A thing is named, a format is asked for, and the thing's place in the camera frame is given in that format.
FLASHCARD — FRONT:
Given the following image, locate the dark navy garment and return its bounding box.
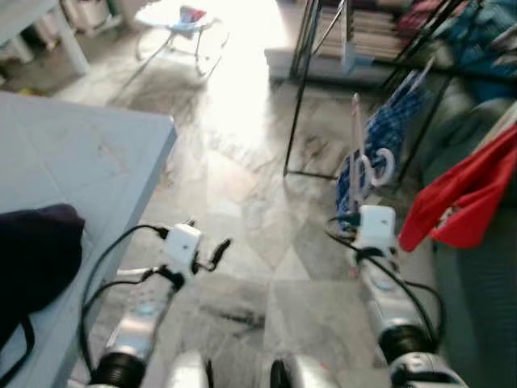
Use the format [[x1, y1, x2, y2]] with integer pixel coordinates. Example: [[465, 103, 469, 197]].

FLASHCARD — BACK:
[[0, 204, 86, 387]]

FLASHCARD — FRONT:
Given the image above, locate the blue plaid shirt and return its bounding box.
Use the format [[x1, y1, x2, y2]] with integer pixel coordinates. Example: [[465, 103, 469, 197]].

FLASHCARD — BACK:
[[335, 69, 431, 213]]

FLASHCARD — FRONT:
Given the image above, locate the silver robot left leg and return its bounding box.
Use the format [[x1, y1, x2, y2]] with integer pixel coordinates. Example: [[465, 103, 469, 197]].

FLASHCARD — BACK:
[[166, 349, 212, 388]]

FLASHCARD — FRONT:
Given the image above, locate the silver robot leg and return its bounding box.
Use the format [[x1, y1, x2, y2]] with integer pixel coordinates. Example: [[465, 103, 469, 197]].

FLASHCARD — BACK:
[[271, 353, 340, 388], [166, 349, 212, 388]]

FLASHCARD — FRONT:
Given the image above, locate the blue-grey folding table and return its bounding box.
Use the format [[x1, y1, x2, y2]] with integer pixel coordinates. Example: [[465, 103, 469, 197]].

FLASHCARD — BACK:
[[0, 91, 179, 388]]

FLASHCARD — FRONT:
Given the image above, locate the silver robot right leg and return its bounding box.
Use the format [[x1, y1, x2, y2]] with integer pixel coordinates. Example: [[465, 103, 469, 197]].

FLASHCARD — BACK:
[[271, 353, 340, 388]]

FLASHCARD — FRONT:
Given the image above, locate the black metal drying rack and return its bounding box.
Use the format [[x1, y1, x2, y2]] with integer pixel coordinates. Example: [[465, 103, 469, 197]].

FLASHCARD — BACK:
[[283, 0, 517, 180]]

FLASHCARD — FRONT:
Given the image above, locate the white flat sheet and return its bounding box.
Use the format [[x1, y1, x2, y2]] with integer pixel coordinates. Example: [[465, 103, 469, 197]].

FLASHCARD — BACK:
[[483, 101, 517, 146]]

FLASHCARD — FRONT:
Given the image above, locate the baby bouncer seat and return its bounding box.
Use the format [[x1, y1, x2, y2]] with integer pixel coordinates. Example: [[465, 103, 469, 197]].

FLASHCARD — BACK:
[[133, 2, 231, 79]]

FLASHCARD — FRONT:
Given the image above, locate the red garment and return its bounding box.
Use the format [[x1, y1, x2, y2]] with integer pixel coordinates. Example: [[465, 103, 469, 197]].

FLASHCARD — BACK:
[[398, 123, 517, 251]]

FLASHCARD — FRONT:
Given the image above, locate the brown slatted wooden unit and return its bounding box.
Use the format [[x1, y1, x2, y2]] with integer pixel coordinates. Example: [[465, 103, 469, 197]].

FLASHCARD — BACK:
[[319, 0, 417, 64]]

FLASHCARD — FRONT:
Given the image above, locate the blue fabric bag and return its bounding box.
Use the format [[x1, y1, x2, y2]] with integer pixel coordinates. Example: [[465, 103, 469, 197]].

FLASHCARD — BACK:
[[440, 0, 517, 102]]

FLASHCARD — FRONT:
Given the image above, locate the white side table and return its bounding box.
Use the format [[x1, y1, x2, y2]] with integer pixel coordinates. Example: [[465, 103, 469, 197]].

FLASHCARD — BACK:
[[0, 0, 91, 78]]

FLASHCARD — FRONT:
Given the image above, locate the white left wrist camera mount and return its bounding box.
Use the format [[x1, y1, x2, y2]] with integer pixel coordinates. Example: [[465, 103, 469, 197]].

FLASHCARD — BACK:
[[162, 224, 203, 277]]

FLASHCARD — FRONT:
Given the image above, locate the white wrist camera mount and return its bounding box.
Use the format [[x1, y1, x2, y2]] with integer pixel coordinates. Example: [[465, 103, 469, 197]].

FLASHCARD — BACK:
[[355, 205, 397, 253], [162, 224, 203, 277]]

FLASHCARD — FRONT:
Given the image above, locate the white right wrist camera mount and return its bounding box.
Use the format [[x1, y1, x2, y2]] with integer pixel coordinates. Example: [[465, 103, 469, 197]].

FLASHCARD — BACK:
[[355, 205, 397, 253]]

